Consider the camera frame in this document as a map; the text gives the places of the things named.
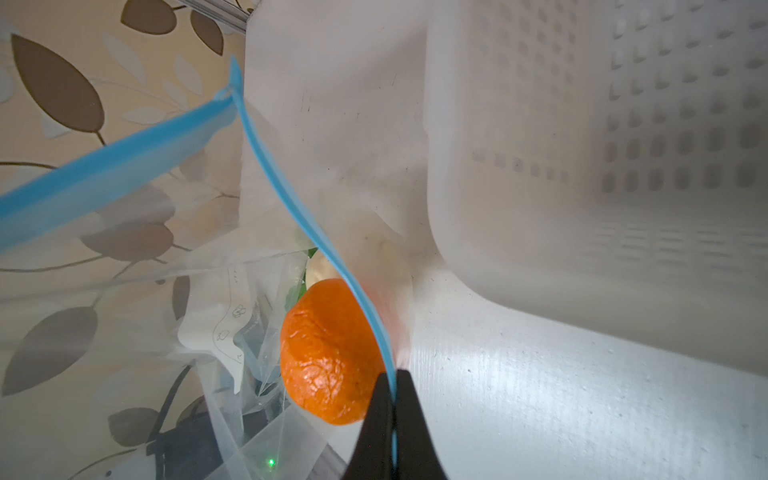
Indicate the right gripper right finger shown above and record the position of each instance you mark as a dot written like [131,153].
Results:
[415,457]

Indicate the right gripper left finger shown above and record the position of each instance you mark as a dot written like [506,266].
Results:
[372,457]

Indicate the orange toy tangerine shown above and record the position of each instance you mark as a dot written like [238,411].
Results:
[329,358]

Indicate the beige toy potato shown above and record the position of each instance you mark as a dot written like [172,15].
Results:
[319,268]

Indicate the clear zip bag blue zipper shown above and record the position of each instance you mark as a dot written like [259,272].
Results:
[147,281]

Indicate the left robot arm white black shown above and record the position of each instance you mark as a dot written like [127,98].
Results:
[187,452]

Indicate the white perforated plastic basket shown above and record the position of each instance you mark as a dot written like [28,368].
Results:
[604,164]

